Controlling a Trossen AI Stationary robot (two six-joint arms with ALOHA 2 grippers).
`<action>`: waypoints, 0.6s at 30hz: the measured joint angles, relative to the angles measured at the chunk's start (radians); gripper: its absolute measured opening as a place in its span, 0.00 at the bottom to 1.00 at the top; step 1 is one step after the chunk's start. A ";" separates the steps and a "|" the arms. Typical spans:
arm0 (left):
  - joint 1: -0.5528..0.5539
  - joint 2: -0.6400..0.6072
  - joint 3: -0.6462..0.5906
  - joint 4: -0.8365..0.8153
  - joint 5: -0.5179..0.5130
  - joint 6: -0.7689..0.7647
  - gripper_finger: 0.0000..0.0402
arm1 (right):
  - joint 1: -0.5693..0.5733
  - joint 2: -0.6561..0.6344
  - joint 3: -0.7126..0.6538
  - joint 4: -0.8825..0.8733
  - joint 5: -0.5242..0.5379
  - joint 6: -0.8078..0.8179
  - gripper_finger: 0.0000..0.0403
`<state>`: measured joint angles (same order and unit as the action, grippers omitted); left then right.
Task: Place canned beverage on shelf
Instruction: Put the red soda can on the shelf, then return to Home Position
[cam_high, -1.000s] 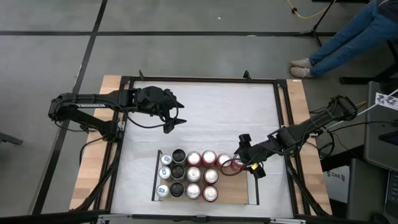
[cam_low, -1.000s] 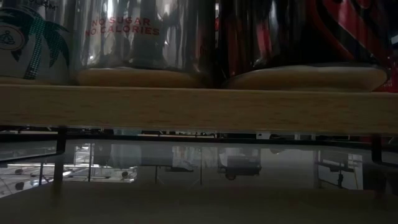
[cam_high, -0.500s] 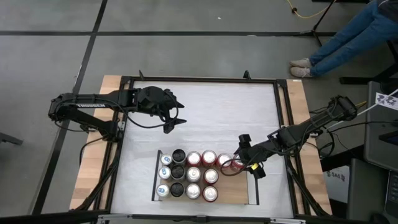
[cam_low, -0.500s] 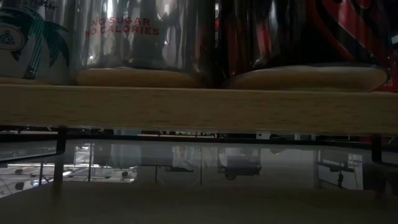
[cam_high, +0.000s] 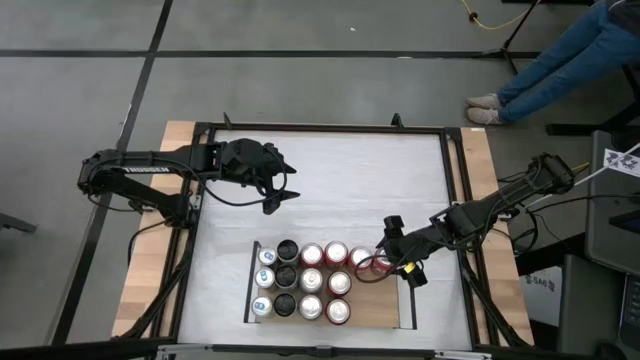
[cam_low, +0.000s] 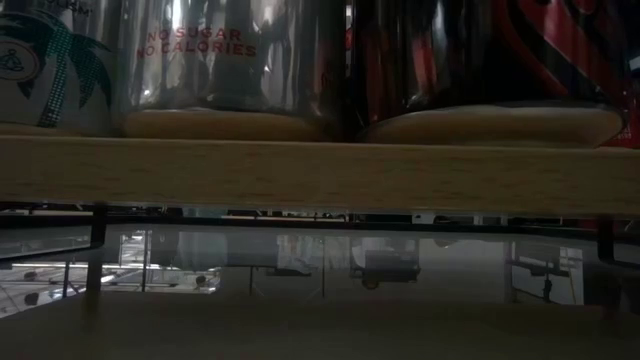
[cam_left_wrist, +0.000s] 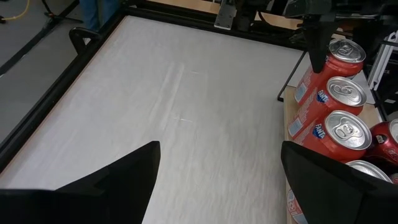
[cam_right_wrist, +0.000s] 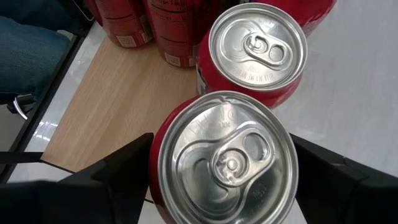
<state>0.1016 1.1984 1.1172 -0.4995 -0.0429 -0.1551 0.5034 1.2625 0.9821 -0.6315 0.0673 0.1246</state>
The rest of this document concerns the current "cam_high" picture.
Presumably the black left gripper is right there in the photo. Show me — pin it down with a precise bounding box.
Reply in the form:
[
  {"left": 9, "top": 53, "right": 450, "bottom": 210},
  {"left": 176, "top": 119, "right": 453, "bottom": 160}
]
[{"left": 217, "top": 138, "right": 301, "bottom": 216}]

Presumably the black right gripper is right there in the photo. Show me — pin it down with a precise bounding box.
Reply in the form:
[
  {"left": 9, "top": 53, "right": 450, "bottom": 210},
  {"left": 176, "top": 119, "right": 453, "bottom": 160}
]
[{"left": 382, "top": 214, "right": 446, "bottom": 289}]

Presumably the Celsius can with black lid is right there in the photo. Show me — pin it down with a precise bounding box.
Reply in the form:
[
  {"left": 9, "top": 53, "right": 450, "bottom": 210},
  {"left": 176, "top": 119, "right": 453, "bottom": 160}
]
[
  {"left": 276, "top": 238, "right": 301, "bottom": 264},
  {"left": 274, "top": 263, "right": 300, "bottom": 290},
  {"left": 273, "top": 292, "right": 299, "bottom": 318}
]

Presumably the blue silver Red Bull can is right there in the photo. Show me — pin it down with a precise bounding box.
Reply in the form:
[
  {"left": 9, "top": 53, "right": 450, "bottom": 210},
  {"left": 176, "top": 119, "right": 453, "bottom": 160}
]
[
  {"left": 257, "top": 246, "right": 280, "bottom": 268},
  {"left": 249, "top": 294, "right": 273, "bottom": 319},
  {"left": 253, "top": 266, "right": 276, "bottom": 290}
]

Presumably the wooden shelf with black legs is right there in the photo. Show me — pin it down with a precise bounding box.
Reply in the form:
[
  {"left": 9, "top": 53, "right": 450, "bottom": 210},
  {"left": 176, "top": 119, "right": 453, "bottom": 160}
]
[{"left": 242, "top": 240, "right": 419, "bottom": 331}]

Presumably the grey equipment case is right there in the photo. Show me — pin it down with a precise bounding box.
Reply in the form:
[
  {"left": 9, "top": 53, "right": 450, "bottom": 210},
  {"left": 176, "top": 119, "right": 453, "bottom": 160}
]
[
  {"left": 584, "top": 129, "right": 640, "bottom": 277},
  {"left": 557, "top": 253, "right": 640, "bottom": 360}
]

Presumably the thick black stand base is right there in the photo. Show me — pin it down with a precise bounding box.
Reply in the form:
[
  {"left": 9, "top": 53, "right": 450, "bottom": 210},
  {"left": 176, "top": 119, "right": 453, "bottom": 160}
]
[{"left": 544, "top": 64, "right": 640, "bottom": 137}]

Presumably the thin black tripod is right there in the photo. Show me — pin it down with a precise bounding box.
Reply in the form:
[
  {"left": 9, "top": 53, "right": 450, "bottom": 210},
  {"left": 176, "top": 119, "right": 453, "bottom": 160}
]
[{"left": 479, "top": 0, "right": 544, "bottom": 77}]

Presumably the white printed paper tag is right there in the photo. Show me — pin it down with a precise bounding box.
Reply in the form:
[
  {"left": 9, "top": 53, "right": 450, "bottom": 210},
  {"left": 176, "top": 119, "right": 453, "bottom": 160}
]
[{"left": 603, "top": 147, "right": 640, "bottom": 177}]

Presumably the person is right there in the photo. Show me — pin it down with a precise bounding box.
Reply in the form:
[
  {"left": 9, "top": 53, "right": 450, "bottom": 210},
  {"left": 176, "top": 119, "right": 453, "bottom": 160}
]
[{"left": 464, "top": 0, "right": 640, "bottom": 126}]

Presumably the grey floor object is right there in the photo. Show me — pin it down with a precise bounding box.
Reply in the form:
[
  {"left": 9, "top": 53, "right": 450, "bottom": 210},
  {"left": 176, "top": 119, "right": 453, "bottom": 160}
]
[{"left": 0, "top": 211, "right": 39, "bottom": 234}]

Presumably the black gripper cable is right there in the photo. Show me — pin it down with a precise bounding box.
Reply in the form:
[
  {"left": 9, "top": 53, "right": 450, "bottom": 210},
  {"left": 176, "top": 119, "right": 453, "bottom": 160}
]
[
  {"left": 353, "top": 252, "right": 409, "bottom": 285},
  {"left": 197, "top": 144, "right": 290, "bottom": 209}
]

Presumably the white cable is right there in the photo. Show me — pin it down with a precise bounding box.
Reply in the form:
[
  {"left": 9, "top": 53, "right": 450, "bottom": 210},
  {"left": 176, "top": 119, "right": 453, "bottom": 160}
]
[{"left": 524, "top": 142, "right": 640, "bottom": 209}]

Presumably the yellow floor cable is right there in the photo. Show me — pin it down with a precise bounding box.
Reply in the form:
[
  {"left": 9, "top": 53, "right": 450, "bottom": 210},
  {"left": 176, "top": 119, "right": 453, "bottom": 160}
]
[{"left": 459, "top": 0, "right": 544, "bottom": 31}]

